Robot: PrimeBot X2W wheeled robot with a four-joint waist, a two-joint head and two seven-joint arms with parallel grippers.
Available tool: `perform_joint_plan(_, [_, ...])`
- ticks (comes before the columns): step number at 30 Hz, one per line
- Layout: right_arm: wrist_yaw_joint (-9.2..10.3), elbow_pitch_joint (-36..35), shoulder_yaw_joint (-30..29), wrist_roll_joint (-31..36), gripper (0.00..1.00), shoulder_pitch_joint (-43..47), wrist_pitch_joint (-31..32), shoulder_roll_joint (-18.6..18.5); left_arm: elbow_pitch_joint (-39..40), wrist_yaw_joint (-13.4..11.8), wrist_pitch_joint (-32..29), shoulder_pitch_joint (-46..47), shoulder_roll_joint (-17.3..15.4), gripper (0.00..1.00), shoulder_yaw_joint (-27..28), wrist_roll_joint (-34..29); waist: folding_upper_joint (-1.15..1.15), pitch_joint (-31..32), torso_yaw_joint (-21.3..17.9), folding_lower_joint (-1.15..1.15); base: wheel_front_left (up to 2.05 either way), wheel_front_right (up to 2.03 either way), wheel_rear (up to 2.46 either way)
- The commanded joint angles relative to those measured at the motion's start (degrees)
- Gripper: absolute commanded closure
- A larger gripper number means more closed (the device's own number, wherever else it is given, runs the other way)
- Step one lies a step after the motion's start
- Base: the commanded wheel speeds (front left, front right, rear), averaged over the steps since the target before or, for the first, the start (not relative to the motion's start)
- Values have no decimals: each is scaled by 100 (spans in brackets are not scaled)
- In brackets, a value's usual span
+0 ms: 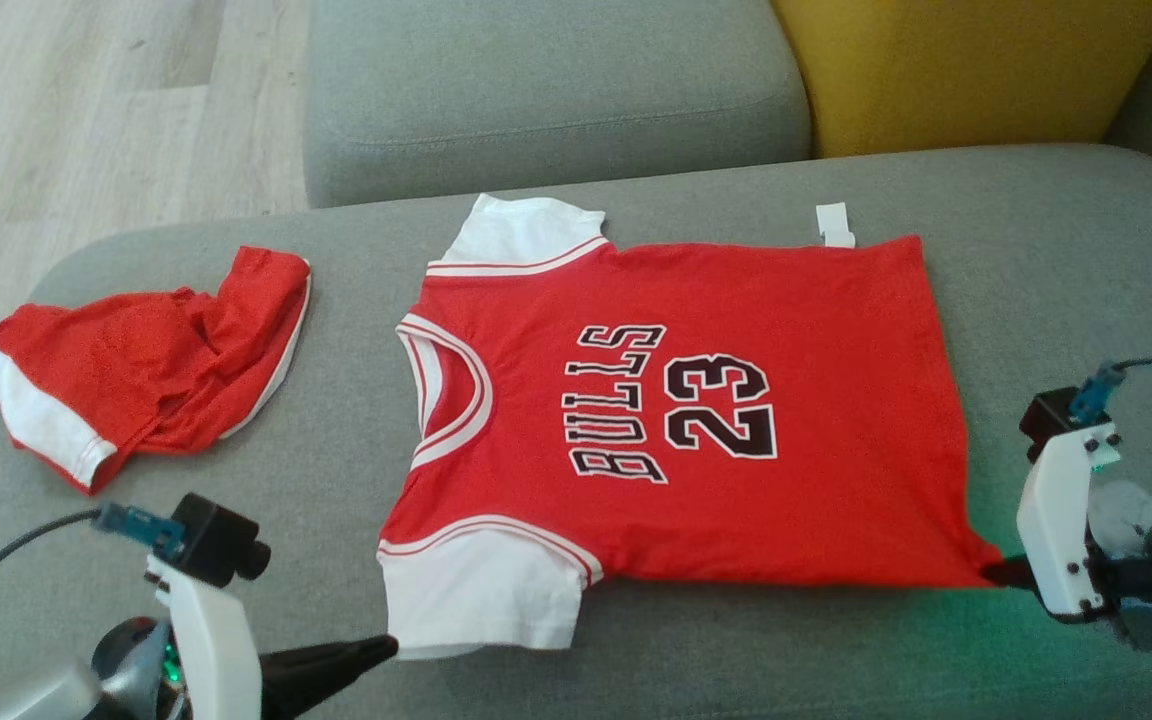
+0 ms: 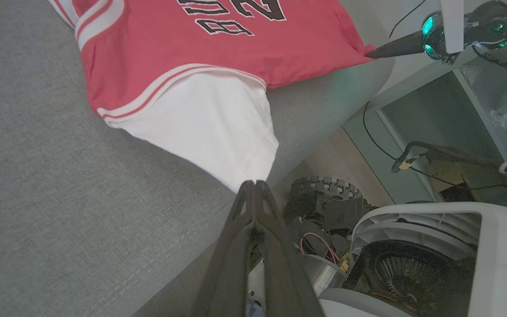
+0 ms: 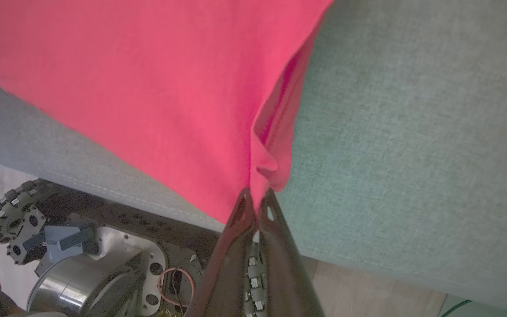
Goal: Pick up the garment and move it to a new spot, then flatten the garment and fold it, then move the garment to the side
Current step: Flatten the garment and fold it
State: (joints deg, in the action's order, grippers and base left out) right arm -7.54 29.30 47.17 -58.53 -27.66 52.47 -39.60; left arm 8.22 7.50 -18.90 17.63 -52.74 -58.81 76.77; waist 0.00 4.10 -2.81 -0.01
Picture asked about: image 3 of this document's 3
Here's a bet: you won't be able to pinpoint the silver robot waist column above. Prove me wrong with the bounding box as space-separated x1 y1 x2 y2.
27 247 146 317

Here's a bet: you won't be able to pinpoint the pale green floor mat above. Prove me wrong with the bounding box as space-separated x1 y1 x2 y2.
438 294 507 317

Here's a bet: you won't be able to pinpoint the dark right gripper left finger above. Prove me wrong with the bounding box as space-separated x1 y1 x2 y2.
185 188 257 317

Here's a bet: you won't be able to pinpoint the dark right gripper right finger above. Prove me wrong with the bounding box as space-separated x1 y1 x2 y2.
258 188 325 317

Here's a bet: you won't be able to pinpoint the red wire loop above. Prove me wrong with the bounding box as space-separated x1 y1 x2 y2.
158 266 195 307

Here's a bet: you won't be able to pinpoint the green cable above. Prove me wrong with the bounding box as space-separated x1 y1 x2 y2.
441 299 473 317

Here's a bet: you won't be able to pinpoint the red shorts with white stripes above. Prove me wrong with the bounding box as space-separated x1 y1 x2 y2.
0 0 334 224

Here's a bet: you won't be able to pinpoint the grey mecanum wheel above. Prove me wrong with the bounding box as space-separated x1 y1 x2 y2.
0 178 48 265

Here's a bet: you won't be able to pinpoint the large grey sofa ottoman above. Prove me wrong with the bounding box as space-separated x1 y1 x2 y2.
0 0 507 315

